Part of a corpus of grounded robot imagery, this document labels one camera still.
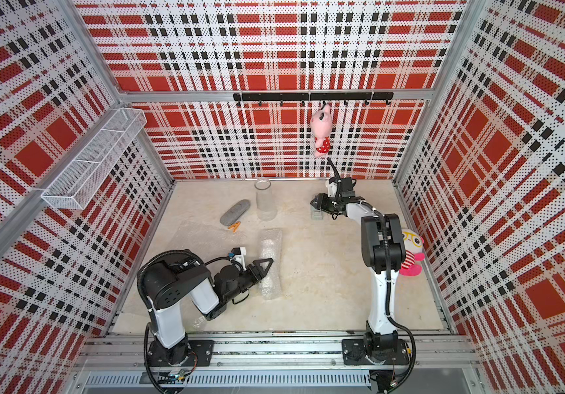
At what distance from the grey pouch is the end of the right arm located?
33 cm

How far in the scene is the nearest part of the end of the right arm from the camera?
32.1 inches

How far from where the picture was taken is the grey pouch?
3.48 ft
